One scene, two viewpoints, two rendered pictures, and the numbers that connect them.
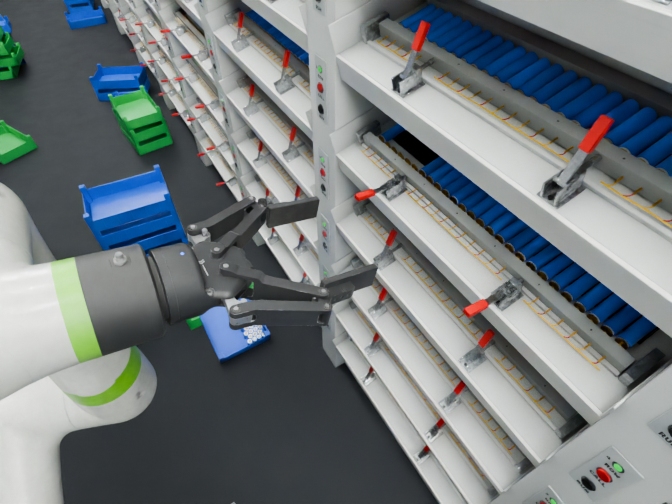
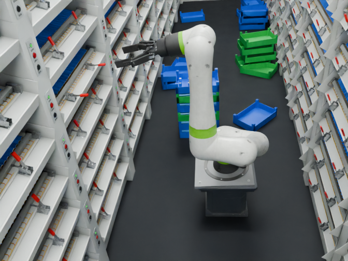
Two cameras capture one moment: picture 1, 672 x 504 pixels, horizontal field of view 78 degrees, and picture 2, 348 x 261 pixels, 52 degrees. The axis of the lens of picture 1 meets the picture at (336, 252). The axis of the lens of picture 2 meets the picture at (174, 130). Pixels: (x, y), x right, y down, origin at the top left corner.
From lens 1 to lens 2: 169 cm
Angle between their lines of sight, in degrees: 86
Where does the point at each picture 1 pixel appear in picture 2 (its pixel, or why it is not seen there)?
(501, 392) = (101, 95)
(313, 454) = (154, 229)
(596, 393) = (100, 54)
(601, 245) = (89, 25)
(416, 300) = (90, 120)
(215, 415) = not seen: outside the picture
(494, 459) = (111, 118)
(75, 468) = not seen: outside the picture
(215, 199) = not seen: outside the picture
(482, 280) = (88, 73)
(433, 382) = (103, 138)
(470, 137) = (72, 42)
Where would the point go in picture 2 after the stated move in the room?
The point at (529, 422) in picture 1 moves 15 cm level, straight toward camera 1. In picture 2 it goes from (104, 89) to (131, 87)
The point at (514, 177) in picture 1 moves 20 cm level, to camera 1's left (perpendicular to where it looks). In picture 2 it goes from (81, 35) to (113, 44)
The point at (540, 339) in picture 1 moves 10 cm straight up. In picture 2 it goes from (96, 62) to (91, 43)
